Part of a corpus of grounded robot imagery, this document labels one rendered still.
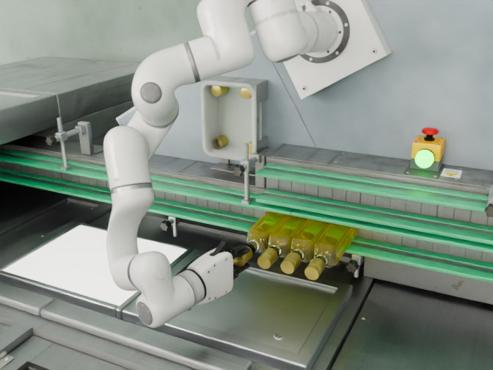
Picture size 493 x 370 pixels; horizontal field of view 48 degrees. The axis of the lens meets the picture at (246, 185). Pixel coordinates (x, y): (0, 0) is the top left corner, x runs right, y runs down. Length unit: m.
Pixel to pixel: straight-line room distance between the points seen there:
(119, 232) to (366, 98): 0.74
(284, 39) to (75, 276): 0.83
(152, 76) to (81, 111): 1.07
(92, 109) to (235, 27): 1.15
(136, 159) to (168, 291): 0.27
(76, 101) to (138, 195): 1.08
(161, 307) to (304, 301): 0.41
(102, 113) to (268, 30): 1.21
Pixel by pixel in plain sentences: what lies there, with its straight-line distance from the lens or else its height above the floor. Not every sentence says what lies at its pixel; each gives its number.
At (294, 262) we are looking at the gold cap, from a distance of 1.27.
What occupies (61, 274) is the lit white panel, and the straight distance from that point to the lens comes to 1.57.
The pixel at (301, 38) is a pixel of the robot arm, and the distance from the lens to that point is 1.18.
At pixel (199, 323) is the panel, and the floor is 1.28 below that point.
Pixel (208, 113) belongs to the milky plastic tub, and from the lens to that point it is 1.63.
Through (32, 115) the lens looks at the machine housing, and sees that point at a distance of 2.00.
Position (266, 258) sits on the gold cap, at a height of 1.16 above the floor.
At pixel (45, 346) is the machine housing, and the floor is 1.45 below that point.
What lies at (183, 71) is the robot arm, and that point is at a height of 1.23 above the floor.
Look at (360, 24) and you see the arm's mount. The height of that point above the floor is 0.80.
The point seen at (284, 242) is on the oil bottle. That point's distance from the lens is 1.34.
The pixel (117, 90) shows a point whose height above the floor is 0.42.
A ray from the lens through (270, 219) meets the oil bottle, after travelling 1.43.
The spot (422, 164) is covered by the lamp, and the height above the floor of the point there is 0.85.
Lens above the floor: 2.18
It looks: 56 degrees down
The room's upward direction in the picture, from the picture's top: 128 degrees counter-clockwise
